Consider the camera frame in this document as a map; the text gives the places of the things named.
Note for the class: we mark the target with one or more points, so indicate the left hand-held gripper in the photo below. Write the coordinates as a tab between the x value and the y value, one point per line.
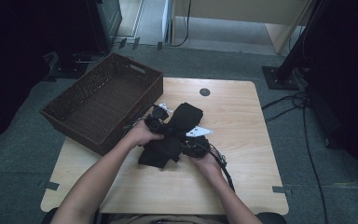
157	119

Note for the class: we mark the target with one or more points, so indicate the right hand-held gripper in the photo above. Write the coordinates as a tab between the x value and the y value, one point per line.
197	146

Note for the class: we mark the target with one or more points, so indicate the black pants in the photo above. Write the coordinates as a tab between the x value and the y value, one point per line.
167	146

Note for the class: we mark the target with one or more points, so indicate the brown wicker basket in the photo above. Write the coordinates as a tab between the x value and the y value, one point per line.
105	102

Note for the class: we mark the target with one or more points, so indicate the person's left hand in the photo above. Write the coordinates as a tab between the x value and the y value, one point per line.
141	135

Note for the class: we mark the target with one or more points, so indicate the person's right hand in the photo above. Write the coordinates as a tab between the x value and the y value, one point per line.
209	165

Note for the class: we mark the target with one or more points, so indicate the grey round table grommet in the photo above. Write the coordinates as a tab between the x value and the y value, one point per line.
204	92

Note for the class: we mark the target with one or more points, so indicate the grey tape strip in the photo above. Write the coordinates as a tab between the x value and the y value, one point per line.
281	189
52	185
136	43
122	43
159	45

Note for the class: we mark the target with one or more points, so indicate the person's lap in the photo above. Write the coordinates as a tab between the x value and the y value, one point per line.
167	219

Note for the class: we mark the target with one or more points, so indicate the white panel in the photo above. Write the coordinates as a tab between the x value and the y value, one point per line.
167	18

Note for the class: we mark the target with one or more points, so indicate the black chair armrest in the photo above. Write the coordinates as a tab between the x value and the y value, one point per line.
48	217
273	219

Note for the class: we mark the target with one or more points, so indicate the black cabinet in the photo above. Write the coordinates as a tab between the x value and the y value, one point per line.
102	25

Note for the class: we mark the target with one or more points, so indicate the black metal stand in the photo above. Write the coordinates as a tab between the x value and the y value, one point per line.
287	70

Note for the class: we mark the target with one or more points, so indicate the light wooden desk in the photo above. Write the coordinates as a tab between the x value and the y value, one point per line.
230	9

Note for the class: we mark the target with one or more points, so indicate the dark curtain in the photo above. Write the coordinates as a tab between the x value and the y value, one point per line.
6	62
348	77

